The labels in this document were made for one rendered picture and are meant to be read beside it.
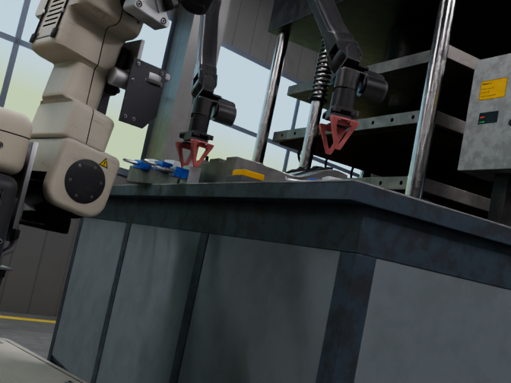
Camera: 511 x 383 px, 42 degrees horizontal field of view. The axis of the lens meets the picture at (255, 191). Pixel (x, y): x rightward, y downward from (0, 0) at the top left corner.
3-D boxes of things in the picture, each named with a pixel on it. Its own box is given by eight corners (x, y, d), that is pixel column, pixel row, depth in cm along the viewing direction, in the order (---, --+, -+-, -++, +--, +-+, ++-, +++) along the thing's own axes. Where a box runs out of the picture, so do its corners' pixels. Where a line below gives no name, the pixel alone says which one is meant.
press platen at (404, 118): (429, 121, 235) (431, 108, 236) (271, 140, 331) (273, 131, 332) (559, 172, 271) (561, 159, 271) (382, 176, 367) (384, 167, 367)
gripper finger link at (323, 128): (338, 158, 165) (345, 122, 166) (347, 154, 158) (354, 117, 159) (312, 152, 164) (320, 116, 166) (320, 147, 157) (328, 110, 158)
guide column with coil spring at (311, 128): (274, 308, 285) (331, 24, 299) (268, 306, 289) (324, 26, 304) (285, 310, 287) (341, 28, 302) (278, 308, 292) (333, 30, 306)
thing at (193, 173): (156, 175, 182) (160, 156, 183) (149, 175, 186) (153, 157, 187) (197, 186, 189) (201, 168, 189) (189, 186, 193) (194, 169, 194)
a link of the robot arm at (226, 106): (192, 89, 199) (204, 74, 193) (227, 100, 204) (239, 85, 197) (190, 122, 194) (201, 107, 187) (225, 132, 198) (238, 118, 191)
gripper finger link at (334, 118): (344, 156, 160) (352, 118, 161) (353, 151, 153) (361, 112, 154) (318, 149, 159) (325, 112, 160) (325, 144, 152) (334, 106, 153)
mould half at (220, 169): (230, 188, 176) (239, 140, 178) (190, 188, 199) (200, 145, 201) (372, 226, 200) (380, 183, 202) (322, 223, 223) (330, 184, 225)
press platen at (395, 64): (447, 57, 240) (449, 44, 240) (286, 95, 335) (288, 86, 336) (566, 112, 273) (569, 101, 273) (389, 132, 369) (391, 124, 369)
